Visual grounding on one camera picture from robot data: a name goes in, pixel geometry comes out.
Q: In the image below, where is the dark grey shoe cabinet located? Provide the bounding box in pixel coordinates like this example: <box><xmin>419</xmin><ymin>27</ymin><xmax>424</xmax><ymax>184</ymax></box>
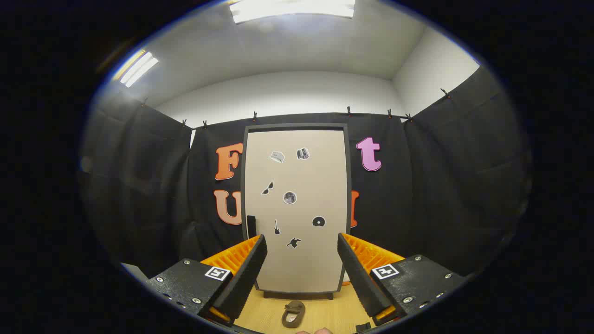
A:
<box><xmin>240</xmin><ymin>123</ymin><xmax>352</xmax><ymax>300</ymax></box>

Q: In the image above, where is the black backdrop cloth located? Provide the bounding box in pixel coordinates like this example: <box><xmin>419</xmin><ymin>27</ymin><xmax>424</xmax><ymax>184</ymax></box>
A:
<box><xmin>79</xmin><ymin>65</ymin><xmax>532</xmax><ymax>279</ymax></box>

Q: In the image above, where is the row of small cloth clips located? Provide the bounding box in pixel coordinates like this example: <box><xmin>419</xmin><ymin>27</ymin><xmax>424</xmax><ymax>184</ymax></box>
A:
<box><xmin>142</xmin><ymin>88</ymin><xmax>451</xmax><ymax>129</ymax></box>

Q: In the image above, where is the brown fuzzy shoe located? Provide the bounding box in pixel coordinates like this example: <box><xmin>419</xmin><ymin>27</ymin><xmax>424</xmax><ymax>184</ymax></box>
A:
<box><xmin>281</xmin><ymin>300</ymin><xmax>306</xmax><ymax>329</ymax></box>

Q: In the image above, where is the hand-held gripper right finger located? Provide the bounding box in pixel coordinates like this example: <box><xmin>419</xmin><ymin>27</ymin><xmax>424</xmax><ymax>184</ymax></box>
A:
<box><xmin>337</xmin><ymin>232</ymin><xmax>467</xmax><ymax>323</ymax></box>

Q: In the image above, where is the large ceiling light panel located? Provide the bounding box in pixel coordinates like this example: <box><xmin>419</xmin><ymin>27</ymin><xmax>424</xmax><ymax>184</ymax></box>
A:
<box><xmin>228</xmin><ymin>0</ymin><xmax>355</xmax><ymax>25</ymax></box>

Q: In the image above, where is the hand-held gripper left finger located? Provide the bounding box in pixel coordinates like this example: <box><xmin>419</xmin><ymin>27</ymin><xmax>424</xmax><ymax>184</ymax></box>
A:
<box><xmin>145</xmin><ymin>234</ymin><xmax>268</xmax><ymax>325</ymax></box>

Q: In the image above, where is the narrow ceiling light strip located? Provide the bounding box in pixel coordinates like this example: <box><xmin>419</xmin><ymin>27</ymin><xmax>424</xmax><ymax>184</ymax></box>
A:
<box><xmin>114</xmin><ymin>50</ymin><xmax>159</xmax><ymax>88</ymax></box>

